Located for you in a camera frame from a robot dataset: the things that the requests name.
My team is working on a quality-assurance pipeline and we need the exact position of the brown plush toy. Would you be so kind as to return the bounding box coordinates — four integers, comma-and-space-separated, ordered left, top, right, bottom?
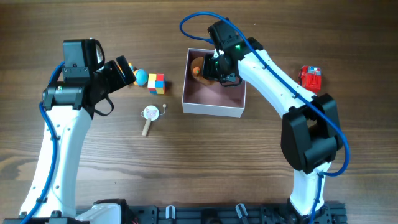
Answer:
190, 57, 215, 85

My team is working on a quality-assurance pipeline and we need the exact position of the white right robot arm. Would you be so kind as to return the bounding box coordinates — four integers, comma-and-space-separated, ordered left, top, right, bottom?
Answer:
203, 21, 343, 217

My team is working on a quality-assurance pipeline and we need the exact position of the red toy fire truck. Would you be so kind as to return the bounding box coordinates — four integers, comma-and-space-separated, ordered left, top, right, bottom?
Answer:
298, 65, 322, 95

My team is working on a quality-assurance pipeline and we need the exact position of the colourful two-by-two puzzle cube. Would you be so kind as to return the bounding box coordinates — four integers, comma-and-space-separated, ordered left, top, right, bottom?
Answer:
147, 73, 166, 95

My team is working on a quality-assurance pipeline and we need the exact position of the white box with pink interior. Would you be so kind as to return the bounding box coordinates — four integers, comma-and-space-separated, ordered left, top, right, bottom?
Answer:
182, 48, 246, 118

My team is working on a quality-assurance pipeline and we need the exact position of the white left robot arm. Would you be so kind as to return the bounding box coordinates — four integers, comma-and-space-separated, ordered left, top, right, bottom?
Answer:
19, 39, 136, 223

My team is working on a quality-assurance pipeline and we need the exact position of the pig face rattle drum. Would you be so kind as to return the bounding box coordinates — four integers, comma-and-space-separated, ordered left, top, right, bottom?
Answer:
141, 104, 167, 136

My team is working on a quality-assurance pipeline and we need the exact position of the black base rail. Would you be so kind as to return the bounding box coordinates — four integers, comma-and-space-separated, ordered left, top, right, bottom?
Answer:
0, 198, 348, 224

